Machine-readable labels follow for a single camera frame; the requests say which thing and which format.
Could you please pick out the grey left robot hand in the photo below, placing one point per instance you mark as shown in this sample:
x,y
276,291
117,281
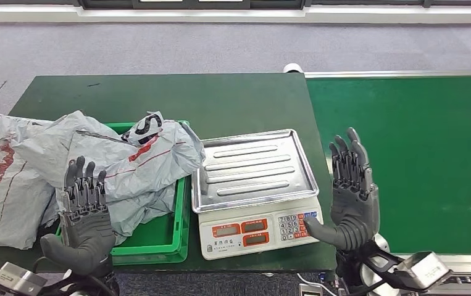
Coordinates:
x,y
88,228

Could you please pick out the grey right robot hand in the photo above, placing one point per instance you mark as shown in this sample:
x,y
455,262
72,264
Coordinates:
x,y
354,204

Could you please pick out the large grey parcel red print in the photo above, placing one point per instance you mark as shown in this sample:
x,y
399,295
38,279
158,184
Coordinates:
x,y
2,196

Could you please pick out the green conveyor belt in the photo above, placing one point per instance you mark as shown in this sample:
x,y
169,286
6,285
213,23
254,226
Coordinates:
x,y
423,143

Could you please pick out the white socket box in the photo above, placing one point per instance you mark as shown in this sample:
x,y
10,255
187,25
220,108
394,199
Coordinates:
x,y
309,291

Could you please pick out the white conveyor roller end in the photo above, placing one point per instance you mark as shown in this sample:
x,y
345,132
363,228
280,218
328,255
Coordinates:
x,y
293,68

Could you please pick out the green plastic crate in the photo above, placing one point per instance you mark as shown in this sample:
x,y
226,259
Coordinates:
x,y
165,233

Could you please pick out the white scale with steel tray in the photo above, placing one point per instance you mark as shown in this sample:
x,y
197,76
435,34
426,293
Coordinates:
x,y
255,171

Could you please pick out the white window sill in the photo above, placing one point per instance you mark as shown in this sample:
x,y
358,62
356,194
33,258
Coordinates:
x,y
219,15

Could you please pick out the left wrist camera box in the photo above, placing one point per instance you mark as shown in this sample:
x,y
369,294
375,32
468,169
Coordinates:
x,y
18,280

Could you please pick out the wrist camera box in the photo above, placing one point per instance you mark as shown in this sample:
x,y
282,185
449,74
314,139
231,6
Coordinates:
x,y
423,269
18,280

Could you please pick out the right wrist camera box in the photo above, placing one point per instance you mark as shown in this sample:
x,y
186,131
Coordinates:
x,y
423,269

